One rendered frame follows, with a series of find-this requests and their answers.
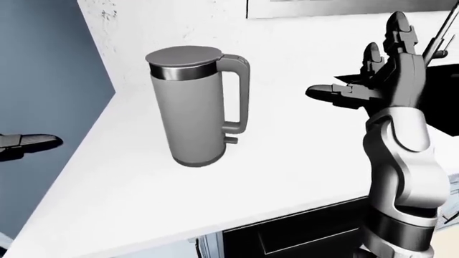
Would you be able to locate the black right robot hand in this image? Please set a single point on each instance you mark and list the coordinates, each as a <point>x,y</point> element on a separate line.
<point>401,80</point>

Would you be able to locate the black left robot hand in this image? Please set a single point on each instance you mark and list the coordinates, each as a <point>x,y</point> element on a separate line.
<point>28,143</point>

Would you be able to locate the grey electric kettle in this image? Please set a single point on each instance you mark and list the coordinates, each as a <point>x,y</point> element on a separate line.
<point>190,113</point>

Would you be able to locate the chrome sink faucet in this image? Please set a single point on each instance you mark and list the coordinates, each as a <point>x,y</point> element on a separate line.
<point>437,40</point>

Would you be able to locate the black cabinet door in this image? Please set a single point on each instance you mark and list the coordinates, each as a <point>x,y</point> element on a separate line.
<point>297,231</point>

